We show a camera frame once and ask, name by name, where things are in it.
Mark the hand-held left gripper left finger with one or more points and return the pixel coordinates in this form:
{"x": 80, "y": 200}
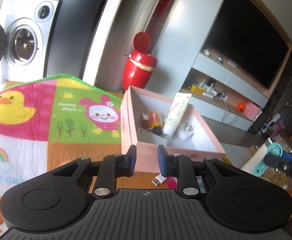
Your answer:
{"x": 132, "y": 160}

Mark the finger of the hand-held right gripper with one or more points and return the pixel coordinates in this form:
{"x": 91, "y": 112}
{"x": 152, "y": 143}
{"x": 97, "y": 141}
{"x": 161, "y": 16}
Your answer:
{"x": 280, "y": 158}

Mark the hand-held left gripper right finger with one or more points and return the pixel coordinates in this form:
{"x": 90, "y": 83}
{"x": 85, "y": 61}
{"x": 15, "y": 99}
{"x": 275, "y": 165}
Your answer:
{"x": 162, "y": 161}

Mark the pink cardboard box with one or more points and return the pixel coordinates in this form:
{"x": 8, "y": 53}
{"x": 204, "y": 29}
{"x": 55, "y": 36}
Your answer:
{"x": 148, "y": 155}

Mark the white plug charger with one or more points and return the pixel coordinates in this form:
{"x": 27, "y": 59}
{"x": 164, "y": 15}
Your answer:
{"x": 186, "y": 132}

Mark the small dark bottle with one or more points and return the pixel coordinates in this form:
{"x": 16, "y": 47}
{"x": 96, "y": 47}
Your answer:
{"x": 145, "y": 122}

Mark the amber bottle with red label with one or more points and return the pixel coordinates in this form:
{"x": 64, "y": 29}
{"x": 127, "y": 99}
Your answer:
{"x": 155, "y": 120}

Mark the white lotion tube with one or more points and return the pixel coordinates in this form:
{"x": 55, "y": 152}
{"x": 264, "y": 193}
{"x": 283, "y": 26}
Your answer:
{"x": 176, "y": 115}

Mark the teal plastic item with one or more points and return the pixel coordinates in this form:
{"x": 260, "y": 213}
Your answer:
{"x": 273, "y": 150}

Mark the clear bag of nuts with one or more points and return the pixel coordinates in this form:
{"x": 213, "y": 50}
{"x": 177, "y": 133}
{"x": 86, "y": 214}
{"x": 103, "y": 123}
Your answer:
{"x": 276, "y": 178}

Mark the white paper roll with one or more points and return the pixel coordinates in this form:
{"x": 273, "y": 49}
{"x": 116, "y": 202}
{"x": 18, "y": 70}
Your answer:
{"x": 255, "y": 160}

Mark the pink bag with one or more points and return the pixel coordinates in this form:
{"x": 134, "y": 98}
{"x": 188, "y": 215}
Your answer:
{"x": 254, "y": 111}

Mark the orange pumpkin toy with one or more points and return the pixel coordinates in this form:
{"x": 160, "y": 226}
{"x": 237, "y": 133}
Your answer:
{"x": 240, "y": 107}

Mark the yellow box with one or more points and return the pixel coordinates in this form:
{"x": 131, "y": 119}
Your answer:
{"x": 196, "y": 89}

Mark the white power strip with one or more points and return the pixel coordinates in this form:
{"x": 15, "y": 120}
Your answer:
{"x": 209, "y": 94}

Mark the white router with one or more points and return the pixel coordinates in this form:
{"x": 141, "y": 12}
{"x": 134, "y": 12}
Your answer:
{"x": 211, "y": 84}

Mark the red trash bin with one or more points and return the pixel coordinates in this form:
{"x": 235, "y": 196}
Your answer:
{"x": 138, "y": 67}

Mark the colourful cartoon printed mat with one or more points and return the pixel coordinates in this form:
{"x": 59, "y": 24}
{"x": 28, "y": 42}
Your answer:
{"x": 48, "y": 110}

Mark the grey TV cabinet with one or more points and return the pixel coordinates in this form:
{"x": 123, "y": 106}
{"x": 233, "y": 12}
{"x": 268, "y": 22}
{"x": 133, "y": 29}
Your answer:
{"x": 211, "y": 65}

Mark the black television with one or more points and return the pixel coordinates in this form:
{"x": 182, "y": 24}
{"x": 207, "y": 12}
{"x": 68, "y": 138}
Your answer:
{"x": 251, "y": 40}

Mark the dark grey tall cabinet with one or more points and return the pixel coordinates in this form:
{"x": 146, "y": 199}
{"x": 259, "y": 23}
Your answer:
{"x": 73, "y": 30}

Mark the white washing machine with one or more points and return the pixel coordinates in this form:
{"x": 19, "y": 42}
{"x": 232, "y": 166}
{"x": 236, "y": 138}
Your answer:
{"x": 33, "y": 42}

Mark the red hanging decoration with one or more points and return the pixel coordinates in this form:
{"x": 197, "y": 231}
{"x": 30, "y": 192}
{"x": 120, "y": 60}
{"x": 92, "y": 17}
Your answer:
{"x": 164, "y": 2}

